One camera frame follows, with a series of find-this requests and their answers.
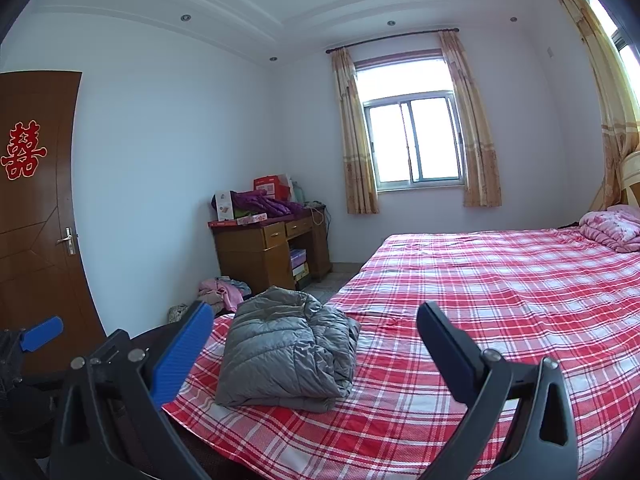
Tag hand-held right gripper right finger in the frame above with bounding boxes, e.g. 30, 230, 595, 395
416, 302, 566, 480

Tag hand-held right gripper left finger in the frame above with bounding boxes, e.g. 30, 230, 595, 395
49, 300, 216, 480

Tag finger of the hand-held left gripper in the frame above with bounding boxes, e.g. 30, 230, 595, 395
17, 316, 65, 353

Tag grey puffer jacket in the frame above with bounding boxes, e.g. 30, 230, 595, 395
214, 286, 362, 413

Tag pink clothes pile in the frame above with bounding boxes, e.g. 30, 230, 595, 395
197, 276, 251, 313

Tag purple clothes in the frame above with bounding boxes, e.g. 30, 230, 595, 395
232, 190, 305, 218

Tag bed with red plaid sheet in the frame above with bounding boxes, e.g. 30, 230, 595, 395
162, 227, 640, 480

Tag brown wooden door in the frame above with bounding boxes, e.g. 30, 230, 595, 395
0, 71, 108, 376

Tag wooden desk with drawers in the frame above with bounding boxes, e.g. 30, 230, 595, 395
209, 205, 333, 296

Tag white printed box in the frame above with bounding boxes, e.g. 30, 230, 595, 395
214, 190, 238, 222

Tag red paper door decoration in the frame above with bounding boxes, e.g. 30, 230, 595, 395
1, 121, 48, 181

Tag red cardboard box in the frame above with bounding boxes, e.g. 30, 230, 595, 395
252, 174, 292, 202

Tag pink floral quilt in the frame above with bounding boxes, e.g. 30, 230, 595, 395
579, 205, 640, 253

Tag short beige patterned curtain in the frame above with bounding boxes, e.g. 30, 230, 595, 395
330, 47, 381, 215
437, 30, 502, 208

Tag sliding glass window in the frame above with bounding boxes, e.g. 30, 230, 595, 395
355, 57, 463, 192

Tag cream wooden headboard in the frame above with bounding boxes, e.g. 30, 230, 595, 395
619, 150, 640, 207

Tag long yellow patterned curtain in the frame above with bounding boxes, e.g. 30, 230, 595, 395
544, 0, 640, 211

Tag black curtain rod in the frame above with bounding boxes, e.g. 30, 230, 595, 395
322, 26, 460, 54

